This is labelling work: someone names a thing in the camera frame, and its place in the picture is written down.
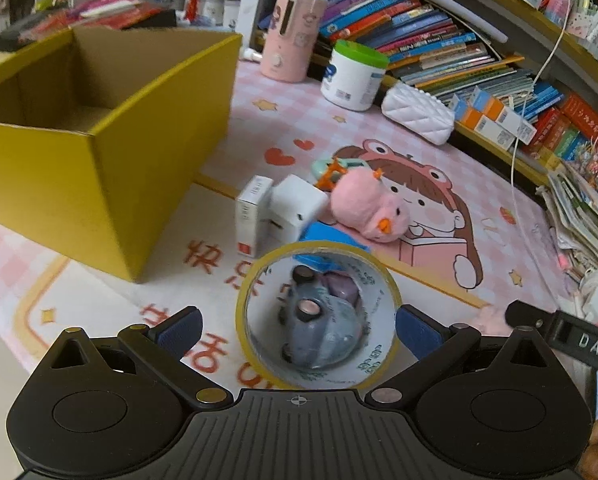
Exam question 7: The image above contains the yellow tape roll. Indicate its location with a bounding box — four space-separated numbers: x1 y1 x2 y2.
235 242 401 390

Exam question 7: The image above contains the grey mouse toy car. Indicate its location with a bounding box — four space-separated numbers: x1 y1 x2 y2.
278 264 365 370

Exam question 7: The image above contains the small white carton box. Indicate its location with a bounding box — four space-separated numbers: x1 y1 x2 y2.
235 176 273 258

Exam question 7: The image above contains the blue plastic packet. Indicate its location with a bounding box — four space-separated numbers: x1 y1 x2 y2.
293 221 371 273

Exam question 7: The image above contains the pink plush duck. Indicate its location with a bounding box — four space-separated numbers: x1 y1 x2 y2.
329 167 411 243

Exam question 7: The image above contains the stack of papers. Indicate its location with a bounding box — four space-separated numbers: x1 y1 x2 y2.
537 164 598 274

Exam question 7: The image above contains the white charger cube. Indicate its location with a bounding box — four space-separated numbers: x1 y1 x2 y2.
269 174 328 244

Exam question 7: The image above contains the yellow cardboard box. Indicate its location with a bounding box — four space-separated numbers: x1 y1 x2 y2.
0 26 241 282

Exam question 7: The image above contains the red book set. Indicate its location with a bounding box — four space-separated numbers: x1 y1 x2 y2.
520 93 598 170

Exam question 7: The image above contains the pink cartoon desk mat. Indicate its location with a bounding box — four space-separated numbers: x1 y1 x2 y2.
0 62 574 390

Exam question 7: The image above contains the white quilted pouch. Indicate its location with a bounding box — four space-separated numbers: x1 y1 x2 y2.
380 82 454 146

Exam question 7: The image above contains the orange white medicine box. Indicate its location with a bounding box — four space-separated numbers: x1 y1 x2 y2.
470 87 537 145

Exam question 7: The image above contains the white jar green lid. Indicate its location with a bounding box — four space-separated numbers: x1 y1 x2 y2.
321 40 389 112

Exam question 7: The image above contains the wooden bookshelf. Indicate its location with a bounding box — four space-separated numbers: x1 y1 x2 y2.
248 0 598 191

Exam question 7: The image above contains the red folders pile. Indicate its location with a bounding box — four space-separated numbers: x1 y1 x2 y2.
17 0 177 44

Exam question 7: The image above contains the pink cylindrical humidifier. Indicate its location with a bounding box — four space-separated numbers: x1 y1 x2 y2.
260 0 328 84

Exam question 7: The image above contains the white hanging cable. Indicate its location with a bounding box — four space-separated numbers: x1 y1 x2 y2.
510 0 580 281

